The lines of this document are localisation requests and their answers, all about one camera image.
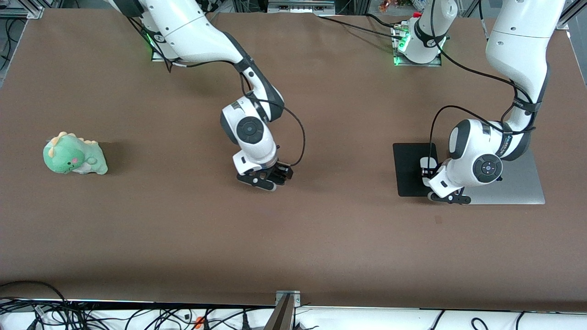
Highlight black cable on table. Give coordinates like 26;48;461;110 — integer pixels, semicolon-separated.
316;13;405;41

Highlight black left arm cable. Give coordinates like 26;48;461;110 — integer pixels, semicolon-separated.
429;25;536;159

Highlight black cable loop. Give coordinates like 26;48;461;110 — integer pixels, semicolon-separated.
0;280;74;330

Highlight grey metal box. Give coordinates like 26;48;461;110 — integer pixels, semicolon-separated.
267;0;336;15

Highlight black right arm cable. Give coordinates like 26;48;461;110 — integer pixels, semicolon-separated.
239;72;306;168

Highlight aluminium frame corner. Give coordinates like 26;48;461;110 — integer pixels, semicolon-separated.
556;0;587;31
0;0;44;20

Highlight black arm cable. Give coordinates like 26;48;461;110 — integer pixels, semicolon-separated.
239;72;306;168
429;25;536;159

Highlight silver laptop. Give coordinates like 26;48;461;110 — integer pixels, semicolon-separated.
465;149;546;205

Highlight green dinosaur plush toy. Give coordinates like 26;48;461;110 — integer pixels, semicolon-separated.
43;132;109;176

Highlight black mouse pad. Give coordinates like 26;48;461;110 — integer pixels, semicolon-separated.
393;143;444;197

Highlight aluminium profile post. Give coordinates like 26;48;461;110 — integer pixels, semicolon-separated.
264;290;302;330

